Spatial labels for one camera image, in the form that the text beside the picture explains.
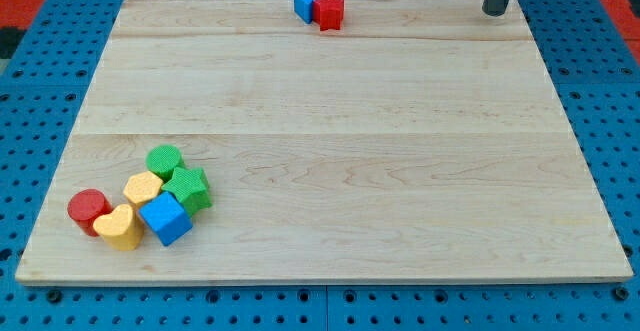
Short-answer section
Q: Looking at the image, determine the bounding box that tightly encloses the light wooden board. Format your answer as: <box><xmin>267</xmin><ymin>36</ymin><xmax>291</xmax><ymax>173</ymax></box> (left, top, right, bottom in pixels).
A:
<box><xmin>16</xmin><ymin>0</ymin><xmax>633</xmax><ymax>287</ymax></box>

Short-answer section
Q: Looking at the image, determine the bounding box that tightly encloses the green star block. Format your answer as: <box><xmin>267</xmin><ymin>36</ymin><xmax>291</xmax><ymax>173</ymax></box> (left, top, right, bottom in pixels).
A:
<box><xmin>162</xmin><ymin>167</ymin><xmax>213</xmax><ymax>217</ymax></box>

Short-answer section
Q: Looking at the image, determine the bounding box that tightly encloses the red star block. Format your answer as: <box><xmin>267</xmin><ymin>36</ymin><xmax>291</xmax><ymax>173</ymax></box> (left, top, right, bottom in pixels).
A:
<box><xmin>312</xmin><ymin>0</ymin><xmax>345</xmax><ymax>31</ymax></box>

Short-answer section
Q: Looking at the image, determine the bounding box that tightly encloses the blue triangle block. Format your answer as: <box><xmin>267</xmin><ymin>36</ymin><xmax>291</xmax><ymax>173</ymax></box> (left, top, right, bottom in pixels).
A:
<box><xmin>293</xmin><ymin>0</ymin><xmax>314</xmax><ymax>24</ymax></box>

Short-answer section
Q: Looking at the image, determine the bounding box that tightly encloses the green cylinder block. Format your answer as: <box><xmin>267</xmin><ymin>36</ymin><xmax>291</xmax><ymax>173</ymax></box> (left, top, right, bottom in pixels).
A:
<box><xmin>145</xmin><ymin>144</ymin><xmax>185</xmax><ymax>181</ymax></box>

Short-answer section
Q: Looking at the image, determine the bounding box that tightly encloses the blue cube block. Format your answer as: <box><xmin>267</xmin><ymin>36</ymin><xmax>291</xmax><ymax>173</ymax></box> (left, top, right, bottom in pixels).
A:
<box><xmin>139</xmin><ymin>192</ymin><xmax>193</xmax><ymax>247</ymax></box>

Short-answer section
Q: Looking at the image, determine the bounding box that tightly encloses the yellow hexagon block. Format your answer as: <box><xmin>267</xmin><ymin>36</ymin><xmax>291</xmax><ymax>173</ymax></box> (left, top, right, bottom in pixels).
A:
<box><xmin>123</xmin><ymin>171</ymin><xmax>164</xmax><ymax>210</ymax></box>

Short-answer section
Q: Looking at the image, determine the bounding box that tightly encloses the yellow heart block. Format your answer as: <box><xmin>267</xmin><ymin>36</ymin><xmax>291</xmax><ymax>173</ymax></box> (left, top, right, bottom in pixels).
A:
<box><xmin>93</xmin><ymin>204</ymin><xmax>144</xmax><ymax>251</ymax></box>

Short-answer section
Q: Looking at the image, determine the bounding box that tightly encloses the red cylinder block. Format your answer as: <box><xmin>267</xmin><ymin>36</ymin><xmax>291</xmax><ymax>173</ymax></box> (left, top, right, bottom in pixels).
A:
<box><xmin>67</xmin><ymin>189</ymin><xmax>112</xmax><ymax>237</ymax></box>

